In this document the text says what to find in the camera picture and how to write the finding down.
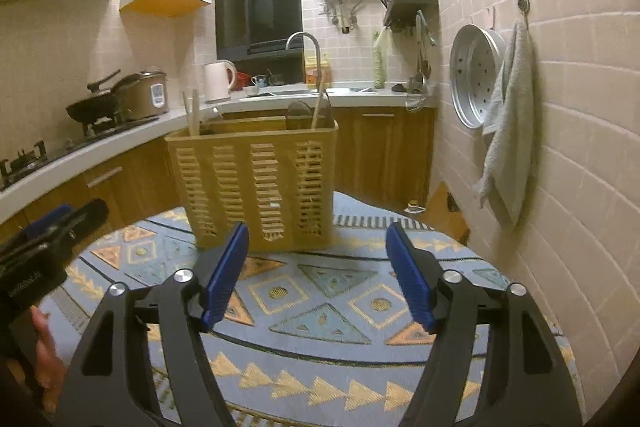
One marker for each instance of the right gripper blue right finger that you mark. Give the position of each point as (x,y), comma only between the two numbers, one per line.
(415,271)

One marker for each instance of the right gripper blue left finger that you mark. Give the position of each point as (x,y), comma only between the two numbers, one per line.
(219,281)

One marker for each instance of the steel kitchen faucet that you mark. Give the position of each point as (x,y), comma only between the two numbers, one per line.
(313,68)

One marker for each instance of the person's hand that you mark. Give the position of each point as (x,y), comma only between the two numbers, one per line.
(50,369)

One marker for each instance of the blue patterned table mat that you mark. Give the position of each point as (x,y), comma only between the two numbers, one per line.
(310,338)

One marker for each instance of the wooden base cabinets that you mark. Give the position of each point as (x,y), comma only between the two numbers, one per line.
(383,157)

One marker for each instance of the yellow slotted utensil basket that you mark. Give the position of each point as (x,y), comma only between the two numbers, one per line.
(277,180)

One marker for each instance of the grey hanging towel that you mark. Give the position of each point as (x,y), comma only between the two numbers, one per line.
(508,131)

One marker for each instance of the wooden chopstick by spoon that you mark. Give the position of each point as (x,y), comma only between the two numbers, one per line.
(322,112)

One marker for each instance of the black frying pan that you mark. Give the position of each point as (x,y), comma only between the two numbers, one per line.
(103,103)

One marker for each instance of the white electric kettle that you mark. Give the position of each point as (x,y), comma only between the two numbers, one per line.
(219,80)

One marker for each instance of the brown rice cooker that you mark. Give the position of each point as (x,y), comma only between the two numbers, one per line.
(144,94)

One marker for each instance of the round metal steamer tray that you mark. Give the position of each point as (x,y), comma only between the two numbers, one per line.
(475,59)

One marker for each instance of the black wall spice shelf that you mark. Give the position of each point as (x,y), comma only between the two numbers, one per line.
(401,14)

